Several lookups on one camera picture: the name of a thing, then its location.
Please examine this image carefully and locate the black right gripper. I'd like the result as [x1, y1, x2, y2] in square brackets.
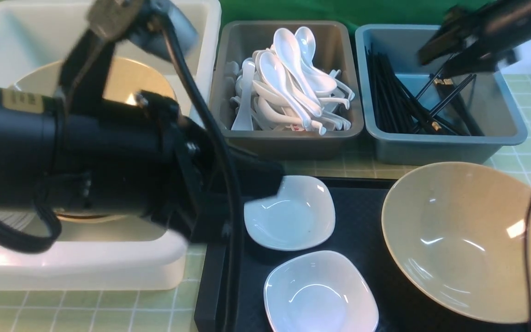
[417, 6, 518, 77]

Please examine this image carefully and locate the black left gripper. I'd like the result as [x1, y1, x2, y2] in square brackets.
[135, 90, 286, 243]

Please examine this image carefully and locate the white square dish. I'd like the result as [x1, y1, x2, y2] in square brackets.
[244, 176, 336, 252]
[263, 250, 379, 332]

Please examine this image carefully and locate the large tan noodle bowl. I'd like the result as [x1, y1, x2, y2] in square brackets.
[381, 162, 531, 324]

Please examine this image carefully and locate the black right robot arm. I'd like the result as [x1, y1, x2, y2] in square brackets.
[416, 0, 531, 78]

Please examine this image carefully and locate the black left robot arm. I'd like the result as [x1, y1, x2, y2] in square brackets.
[0, 88, 286, 254]

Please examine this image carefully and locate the green backdrop cloth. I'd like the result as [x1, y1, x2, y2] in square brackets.
[220, 0, 487, 33]

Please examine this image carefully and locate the bundle of black chopsticks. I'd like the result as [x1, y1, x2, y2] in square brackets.
[366, 47, 484, 136]

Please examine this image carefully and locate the blue-grey chopstick bin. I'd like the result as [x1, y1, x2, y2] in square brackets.
[354, 24, 527, 166]

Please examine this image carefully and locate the large white plastic tub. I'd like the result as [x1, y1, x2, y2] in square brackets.
[0, 0, 222, 291]

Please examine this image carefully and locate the stack of tan bowls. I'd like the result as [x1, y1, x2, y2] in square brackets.
[9, 57, 177, 224]

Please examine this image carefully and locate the green checkered tablecloth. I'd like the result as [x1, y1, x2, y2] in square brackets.
[0, 74, 531, 332]

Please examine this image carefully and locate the pile of white spoons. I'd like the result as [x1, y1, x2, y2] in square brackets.
[225, 26, 355, 135]

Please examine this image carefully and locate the grey spoon bin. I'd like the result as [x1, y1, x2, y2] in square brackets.
[209, 20, 365, 160]

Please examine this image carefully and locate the black serving tray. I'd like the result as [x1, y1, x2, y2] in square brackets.
[194, 178, 531, 332]

